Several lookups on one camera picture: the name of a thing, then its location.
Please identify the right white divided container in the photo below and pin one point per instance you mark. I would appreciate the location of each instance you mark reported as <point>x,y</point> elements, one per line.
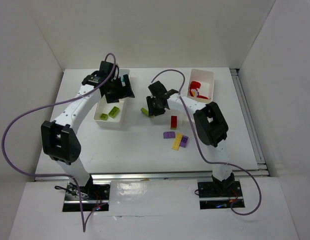
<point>207,80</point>

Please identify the yellow long lego plate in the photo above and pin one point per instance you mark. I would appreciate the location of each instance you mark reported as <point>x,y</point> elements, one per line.
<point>177,141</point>

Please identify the aluminium right side rail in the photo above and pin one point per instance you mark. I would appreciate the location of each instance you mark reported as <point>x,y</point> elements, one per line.
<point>234,72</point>

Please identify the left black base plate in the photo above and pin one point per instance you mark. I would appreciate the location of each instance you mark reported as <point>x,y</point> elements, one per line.
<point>98,198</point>

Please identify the red studded lego brick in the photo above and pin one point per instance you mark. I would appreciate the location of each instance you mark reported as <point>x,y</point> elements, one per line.
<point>204,97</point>

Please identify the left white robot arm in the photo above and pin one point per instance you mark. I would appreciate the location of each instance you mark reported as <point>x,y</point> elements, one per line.
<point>59,136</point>

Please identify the purple square lego brick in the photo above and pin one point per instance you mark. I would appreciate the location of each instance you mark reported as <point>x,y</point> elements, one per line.
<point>184,141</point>

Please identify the aluminium rail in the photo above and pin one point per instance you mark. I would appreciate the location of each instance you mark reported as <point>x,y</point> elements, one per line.
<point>261,172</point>
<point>234,72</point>

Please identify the red tall lego brick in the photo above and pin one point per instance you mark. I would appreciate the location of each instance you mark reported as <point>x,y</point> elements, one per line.
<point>173,122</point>

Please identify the lime and white lego base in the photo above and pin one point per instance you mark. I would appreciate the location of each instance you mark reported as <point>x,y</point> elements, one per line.
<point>145,112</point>

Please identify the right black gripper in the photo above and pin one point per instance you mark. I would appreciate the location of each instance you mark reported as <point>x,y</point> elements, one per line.
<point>155,105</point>

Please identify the red slope lego brick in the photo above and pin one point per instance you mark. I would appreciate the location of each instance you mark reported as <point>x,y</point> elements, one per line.
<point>195,85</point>

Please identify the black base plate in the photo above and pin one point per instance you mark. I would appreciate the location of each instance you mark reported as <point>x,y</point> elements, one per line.
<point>98,198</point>
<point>209,198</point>

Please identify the red oval lego piece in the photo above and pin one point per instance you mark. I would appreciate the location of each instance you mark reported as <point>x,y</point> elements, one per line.
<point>194,91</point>

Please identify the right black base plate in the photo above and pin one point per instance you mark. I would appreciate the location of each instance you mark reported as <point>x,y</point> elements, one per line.
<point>209,198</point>

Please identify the small lime green lego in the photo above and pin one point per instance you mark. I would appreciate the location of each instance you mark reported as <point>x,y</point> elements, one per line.
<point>104,117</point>

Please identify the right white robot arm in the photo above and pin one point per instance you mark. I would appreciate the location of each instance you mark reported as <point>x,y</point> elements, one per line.
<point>206,120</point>

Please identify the purple flat lego plate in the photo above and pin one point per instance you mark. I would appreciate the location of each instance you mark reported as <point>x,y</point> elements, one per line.
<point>169,135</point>

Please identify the aluminium front rail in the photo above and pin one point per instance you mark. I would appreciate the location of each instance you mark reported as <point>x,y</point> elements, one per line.
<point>261,172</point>

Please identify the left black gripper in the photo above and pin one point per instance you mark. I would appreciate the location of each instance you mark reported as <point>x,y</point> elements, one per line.
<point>117,90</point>

